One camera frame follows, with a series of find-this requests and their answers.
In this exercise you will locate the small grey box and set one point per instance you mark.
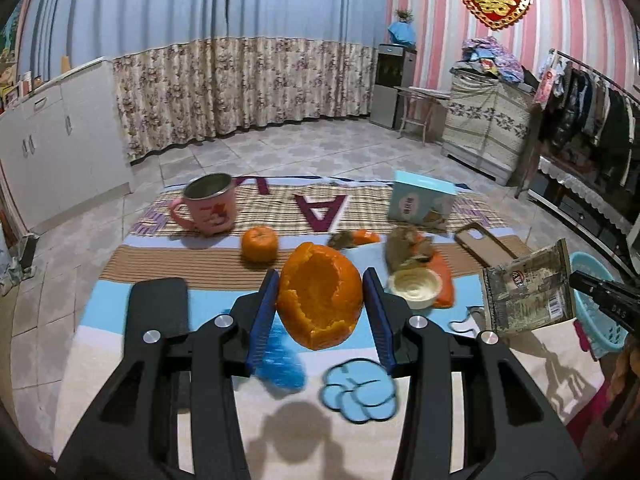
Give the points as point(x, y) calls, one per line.
point(31, 252)

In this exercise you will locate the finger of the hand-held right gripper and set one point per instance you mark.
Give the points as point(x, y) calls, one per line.
point(610, 305)

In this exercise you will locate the floral beige curtain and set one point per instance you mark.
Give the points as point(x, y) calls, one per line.
point(240, 90)

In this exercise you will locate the row of hanging clothes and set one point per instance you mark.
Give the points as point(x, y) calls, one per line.
point(590, 105)

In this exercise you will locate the white cabinet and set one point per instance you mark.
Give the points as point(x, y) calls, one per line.
point(65, 145)

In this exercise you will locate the light blue tissue box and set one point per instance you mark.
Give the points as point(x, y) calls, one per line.
point(420, 202)

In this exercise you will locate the metal clothes rack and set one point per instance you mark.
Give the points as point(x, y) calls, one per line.
point(575, 57)

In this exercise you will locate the whole orange tangerine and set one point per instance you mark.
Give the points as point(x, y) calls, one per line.
point(260, 245)

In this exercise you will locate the turquoise plastic basket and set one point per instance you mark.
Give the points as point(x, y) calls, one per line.
point(595, 332)

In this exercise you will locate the large crumpled brown paper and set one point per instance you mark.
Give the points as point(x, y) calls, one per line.
point(405, 247)

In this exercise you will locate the grey water dispenser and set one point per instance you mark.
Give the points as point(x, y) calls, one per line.
point(392, 90)

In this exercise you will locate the pile of folded clothes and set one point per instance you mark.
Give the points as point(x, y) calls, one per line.
point(487, 57)

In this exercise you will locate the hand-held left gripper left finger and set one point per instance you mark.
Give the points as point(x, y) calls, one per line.
point(262, 320)

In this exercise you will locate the brown phone case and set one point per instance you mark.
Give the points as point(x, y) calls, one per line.
point(492, 250)

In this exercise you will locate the blue striped curtain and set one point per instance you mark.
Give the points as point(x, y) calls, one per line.
point(150, 5)

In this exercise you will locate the low table with lace cloth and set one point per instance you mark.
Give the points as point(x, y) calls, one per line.
point(585, 185)

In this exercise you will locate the small folding table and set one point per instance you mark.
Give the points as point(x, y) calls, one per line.
point(422, 94)

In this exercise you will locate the cabinet under floral cloth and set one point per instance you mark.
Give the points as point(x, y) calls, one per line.
point(485, 120)

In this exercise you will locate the printed striped blanket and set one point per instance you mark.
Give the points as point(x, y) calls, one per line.
point(200, 270)

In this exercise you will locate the grey snack packet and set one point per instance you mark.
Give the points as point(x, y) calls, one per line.
point(530, 290)

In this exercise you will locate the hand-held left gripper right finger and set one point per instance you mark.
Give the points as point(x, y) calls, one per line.
point(380, 320)

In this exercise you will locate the blue cloth-covered plant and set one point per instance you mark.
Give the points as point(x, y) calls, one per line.
point(402, 32)

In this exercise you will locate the pink metal mug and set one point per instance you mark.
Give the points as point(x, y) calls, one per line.
point(215, 210)

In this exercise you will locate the flat orange peel piece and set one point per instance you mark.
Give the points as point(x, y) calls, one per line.
point(445, 285)

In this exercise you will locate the large hollow orange peel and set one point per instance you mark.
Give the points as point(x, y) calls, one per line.
point(320, 285)

